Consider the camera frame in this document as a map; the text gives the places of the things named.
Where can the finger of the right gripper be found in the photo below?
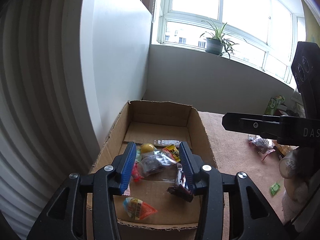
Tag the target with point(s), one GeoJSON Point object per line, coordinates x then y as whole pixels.
{"type": "Point", "coordinates": [266, 126]}

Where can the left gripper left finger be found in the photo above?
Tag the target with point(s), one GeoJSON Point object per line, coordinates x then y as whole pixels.
{"type": "Point", "coordinates": [64, 216]}

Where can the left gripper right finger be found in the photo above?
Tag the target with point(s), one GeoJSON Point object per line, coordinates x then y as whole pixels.
{"type": "Point", "coordinates": [250, 214]}

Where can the clear red-edged snack bag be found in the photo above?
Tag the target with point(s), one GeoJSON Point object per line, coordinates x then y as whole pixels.
{"type": "Point", "coordinates": [263, 146]}

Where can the dark chocolate bar wrapper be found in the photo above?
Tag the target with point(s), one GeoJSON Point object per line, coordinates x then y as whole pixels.
{"type": "Point", "coordinates": [180, 188]}

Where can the yellow orange snack packet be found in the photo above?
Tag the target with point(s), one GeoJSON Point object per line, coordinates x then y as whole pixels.
{"type": "Point", "coordinates": [173, 152]}

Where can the cone-shaped colourful snack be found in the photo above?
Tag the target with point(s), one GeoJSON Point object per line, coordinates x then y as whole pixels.
{"type": "Point", "coordinates": [138, 209]}

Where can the small dark snack bag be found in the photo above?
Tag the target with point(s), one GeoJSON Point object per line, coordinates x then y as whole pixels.
{"type": "Point", "coordinates": [152, 163]}

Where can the yellow round candy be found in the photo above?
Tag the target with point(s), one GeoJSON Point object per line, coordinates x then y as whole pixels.
{"type": "Point", "coordinates": [146, 148]}

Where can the brown cardboard box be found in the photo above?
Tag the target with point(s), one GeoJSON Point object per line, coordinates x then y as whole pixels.
{"type": "Point", "coordinates": [160, 124]}

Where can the gloved right hand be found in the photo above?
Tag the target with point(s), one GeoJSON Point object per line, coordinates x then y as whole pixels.
{"type": "Point", "coordinates": [300, 171]}

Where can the green patterned bag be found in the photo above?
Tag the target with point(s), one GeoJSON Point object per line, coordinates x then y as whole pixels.
{"type": "Point", "coordinates": [273, 105]}

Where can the small green wrapped candy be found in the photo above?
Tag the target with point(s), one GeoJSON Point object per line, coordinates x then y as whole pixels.
{"type": "Point", "coordinates": [274, 189]}

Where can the potted spider plant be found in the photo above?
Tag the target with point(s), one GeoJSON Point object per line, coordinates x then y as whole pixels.
{"type": "Point", "coordinates": [216, 43]}

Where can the white cabinet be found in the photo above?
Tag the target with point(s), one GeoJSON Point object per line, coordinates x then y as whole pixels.
{"type": "Point", "coordinates": [114, 48]}

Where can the black camera box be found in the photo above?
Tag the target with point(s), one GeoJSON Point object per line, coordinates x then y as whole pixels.
{"type": "Point", "coordinates": [305, 70]}

